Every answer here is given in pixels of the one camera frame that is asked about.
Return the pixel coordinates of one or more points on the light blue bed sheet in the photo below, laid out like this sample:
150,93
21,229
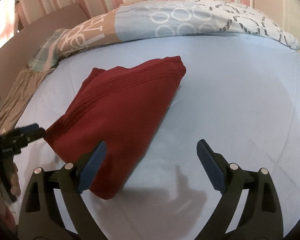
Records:
241,93

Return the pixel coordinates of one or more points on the tan bed skirt fabric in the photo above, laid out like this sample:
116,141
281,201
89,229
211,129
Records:
22,90

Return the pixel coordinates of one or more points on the brown headboard panel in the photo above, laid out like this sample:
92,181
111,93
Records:
16,52

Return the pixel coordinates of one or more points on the dark red knit sweater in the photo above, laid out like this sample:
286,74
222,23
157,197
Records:
115,114

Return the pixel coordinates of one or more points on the green plaid cloth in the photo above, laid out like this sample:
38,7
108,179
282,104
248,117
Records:
47,55

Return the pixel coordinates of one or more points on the blue and tan patterned pillow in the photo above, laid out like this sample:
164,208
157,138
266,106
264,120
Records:
154,19

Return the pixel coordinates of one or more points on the person's left hand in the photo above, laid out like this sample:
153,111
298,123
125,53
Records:
5,187

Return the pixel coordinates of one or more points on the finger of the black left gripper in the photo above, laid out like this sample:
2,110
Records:
18,138

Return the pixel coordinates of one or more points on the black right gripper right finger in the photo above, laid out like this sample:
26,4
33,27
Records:
249,207

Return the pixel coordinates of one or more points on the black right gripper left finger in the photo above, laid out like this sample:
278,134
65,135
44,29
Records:
40,217

